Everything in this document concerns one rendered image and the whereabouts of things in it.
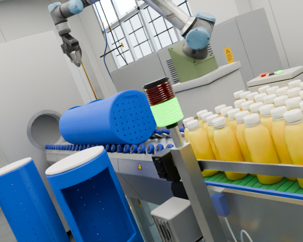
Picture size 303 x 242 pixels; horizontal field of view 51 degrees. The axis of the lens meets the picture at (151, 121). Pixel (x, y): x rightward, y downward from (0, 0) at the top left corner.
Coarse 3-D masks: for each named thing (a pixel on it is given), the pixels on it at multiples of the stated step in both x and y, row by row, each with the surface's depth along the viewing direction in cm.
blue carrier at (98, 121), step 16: (128, 96) 161; (144, 96) 165; (64, 112) 227; (80, 112) 192; (96, 112) 168; (112, 112) 155; (128, 112) 160; (144, 112) 164; (64, 128) 216; (80, 128) 190; (96, 128) 169; (112, 128) 154; (128, 128) 160; (144, 128) 164; (80, 144) 218; (96, 144) 194; (112, 144) 175; (128, 144) 159
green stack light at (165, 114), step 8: (160, 104) 69; (168, 104) 69; (176, 104) 70; (152, 112) 71; (160, 112) 69; (168, 112) 69; (176, 112) 70; (160, 120) 70; (168, 120) 69; (176, 120) 69
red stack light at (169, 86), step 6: (162, 84) 68; (168, 84) 69; (144, 90) 70; (150, 90) 68; (156, 90) 68; (162, 90) 68; (168, 90) 69; (150, 96) 69; (156, 96) 68; (162, 96) 68; (168, 96) 69; (174, 96) 70; (150, 102) 70; (156, 102) 69; (162, 102) 68
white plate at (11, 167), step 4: (20, 160) 209; (24, 160) 202; (28, 160) 197; (12, 164) 206; (16, 164) 198; (20, 164) 191; (24, 164) 193; (4, 168) 202; (8, 168) 195; (12, 168) 189; (16, 168) 189; (0, 172) 189; (4, 172) 186
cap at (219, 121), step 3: (219, 117) 93; (222, 117) 92; (213, 120) 93; (216, 120) 91; (219, 120) 90; (222, 120) 90; (225, 120) 91; (213, 123) 91; (216, 123) 90; (219, 123) 90; (222, 123) 90; (225, 123) 91; (216, 126) 91
